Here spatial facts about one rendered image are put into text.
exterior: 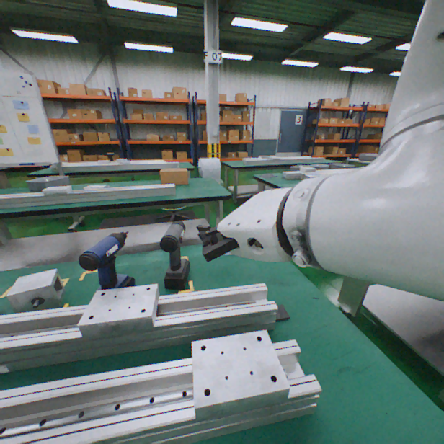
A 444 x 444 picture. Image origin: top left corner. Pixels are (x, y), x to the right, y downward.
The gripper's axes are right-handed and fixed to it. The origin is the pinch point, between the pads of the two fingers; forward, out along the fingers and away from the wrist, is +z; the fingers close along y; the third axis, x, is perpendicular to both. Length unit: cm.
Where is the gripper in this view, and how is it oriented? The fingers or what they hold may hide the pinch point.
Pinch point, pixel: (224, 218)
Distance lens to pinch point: 32.8
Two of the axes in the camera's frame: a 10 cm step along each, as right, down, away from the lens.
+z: -5.2, -0.4, 8.6
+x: -4.5, -8.3, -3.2
